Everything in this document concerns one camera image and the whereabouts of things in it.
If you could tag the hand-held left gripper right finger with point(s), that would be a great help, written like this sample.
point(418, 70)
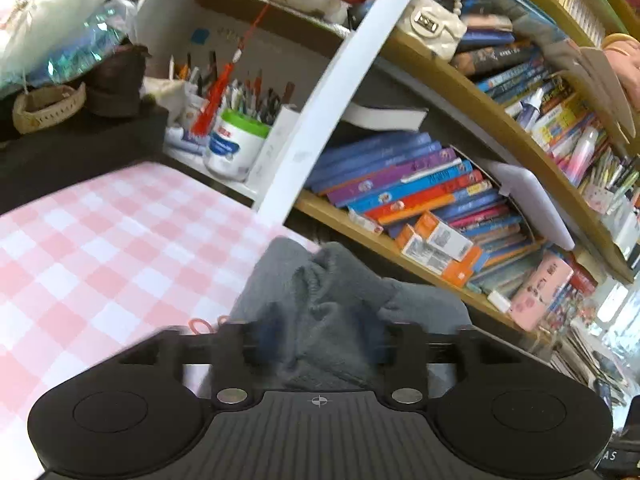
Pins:
point(370, 340)

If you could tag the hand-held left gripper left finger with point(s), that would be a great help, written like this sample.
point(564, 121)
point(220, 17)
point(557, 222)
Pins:
point(265, 345)

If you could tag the grey sweatshirt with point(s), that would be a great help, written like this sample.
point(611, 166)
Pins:
point(325, 290)

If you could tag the stack of magazines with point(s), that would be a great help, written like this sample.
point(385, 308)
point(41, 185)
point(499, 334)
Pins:
point(585, 360)

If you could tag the small red white box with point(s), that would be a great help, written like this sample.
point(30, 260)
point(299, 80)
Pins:
point(365, 220)

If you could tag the row of leaning colourful books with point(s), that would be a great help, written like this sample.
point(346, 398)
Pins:
point(400, 185)

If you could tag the red boxed book set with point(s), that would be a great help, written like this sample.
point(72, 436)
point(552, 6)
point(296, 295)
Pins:
point(575, 295)

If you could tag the pink printed tin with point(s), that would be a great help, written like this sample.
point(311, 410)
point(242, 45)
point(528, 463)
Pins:
point(542, 290)

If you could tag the white carton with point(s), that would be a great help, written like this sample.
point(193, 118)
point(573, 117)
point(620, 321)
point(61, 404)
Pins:
point(275, 150)

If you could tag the white jar with green rim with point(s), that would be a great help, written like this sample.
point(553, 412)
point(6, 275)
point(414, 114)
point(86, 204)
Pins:
point(232, 150)

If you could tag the white foam board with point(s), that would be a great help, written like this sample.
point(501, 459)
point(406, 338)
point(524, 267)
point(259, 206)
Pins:
point(535, 200)

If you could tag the thick dark hardcover book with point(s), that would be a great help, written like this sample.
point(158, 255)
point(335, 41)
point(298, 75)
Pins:
point(385, 117)

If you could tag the white pen holder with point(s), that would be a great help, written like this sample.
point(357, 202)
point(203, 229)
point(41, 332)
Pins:
point(622, 220)

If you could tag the white wooden bookshelf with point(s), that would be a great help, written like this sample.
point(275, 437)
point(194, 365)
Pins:
point(320, 110)

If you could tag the bundle of pens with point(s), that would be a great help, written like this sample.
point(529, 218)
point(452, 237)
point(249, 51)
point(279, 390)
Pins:
point(250, 102)

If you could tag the red tassel ornament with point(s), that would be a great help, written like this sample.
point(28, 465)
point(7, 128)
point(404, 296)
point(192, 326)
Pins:
point(212, 100)

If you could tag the pink patterned pen cup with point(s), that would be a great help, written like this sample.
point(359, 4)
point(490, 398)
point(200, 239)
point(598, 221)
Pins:
point(597, 197)

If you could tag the black electric keyboard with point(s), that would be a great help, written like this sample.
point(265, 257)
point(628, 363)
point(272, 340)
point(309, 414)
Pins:
point(75, 160)

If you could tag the white spray bottle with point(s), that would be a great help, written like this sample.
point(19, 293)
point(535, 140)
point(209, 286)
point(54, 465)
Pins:
point(530, 112)

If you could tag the pink gradient bottle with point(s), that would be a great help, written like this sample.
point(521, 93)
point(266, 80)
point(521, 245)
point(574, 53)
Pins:
point(582, 155)

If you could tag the row of upright picture books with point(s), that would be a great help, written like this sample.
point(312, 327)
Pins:
point(510, 77)

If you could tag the brown hat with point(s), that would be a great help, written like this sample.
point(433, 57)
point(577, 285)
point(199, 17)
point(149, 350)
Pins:
point(117, 85)

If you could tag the cream quilted handbag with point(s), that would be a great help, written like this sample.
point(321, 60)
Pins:
point(430, 25)

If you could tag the iridescent foil bag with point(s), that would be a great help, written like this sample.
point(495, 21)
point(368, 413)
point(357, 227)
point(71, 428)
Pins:
point(75, 60)

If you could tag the white pink plush pillow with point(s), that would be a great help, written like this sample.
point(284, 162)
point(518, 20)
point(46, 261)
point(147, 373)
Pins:
point(45, 5)

